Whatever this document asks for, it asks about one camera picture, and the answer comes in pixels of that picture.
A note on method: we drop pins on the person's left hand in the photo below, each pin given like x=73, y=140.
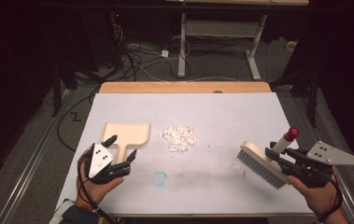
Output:
x=93, y=191

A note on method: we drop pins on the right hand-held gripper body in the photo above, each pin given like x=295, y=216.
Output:
x=308, y=169

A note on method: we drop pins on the pile of white paper scraps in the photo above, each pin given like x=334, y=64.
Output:
x=179, y=137

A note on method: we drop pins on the white desk frame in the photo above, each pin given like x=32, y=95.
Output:
x=182, y=46

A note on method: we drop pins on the orange wristband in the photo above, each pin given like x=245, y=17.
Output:
x=86, y=206

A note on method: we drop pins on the person's right hand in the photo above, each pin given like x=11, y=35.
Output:
x=321, y=199

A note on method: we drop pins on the white table mat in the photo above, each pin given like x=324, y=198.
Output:
x=215, y=115

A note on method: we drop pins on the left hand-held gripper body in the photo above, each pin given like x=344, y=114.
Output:
x=98, y=160

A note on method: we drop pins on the white power adapter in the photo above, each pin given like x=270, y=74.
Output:
x=164, y=53

